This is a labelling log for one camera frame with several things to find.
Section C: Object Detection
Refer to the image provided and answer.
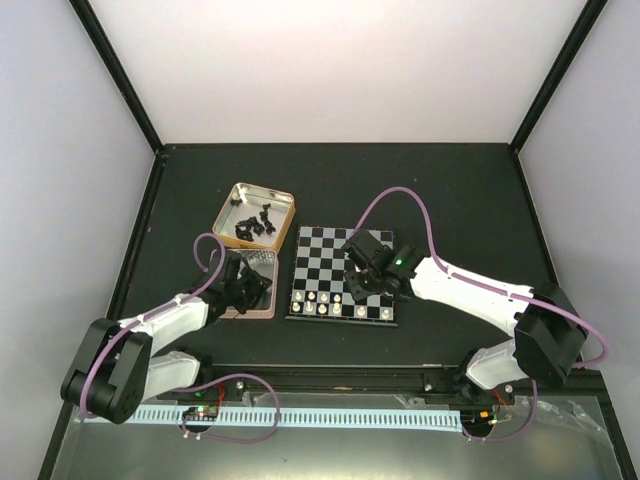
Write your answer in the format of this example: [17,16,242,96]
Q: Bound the controller circuit board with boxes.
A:
[182,406,218,422]
[460,410,513,429]

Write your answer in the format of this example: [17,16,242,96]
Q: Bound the right controller circuit board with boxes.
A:
[460,410,513,429]

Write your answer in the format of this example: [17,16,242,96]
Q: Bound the pile of black chess pieces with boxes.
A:
[235,203,276,242]

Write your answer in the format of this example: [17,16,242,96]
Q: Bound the pink metal tin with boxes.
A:
[221,249,279,319]

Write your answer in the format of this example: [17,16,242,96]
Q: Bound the left controller circuit board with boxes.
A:
[182,406,218,422]

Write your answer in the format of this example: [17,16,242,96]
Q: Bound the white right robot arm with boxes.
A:
[342,230,587,403]

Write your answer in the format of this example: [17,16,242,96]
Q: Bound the black mounting rail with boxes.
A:
[154,367,476,401]

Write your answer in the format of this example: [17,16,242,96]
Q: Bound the black and grey chessboard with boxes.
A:
[286,226,396,327]

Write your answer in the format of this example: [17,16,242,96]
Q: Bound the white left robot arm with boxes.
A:
[60,249,279,424]

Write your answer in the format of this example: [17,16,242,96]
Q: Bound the gold metal tin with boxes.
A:
[212,182,296,252]

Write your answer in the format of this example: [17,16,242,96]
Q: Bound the light blue slotted cable duct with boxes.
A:
[83,403,462,432]

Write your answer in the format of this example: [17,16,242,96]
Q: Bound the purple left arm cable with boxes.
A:
[79,233,281,444]

